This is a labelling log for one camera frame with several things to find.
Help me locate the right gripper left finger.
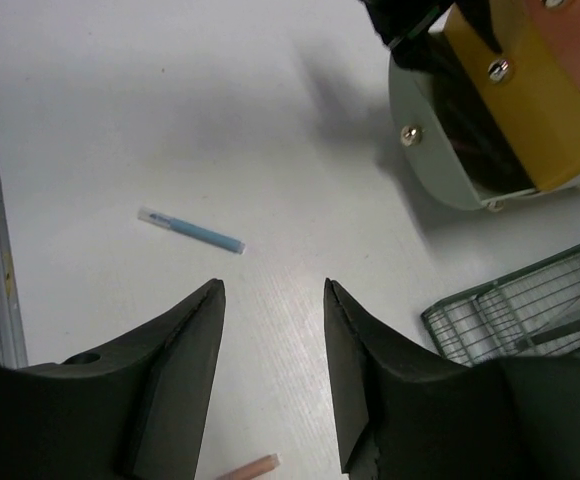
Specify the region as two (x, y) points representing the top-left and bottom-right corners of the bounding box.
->
(0, 279), (225, 479)

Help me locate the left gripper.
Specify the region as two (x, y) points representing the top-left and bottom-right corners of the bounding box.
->
(363, 0), (502, 73)

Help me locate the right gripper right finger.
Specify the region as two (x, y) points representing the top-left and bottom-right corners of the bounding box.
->
(323, 280), (580, 479)

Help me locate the round drawer storage box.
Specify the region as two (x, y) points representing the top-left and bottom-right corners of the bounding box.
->
(388, 1), (580, 211)

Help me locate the orange pen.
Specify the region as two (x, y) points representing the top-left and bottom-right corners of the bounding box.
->
(217, 454), (280, 480)

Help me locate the blue pen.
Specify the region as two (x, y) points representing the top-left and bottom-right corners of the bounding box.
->
(137, 207), (245, 254)

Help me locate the green wire mesh organizer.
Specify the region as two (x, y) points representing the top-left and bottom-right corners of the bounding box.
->
(421, 244), (580, 366)

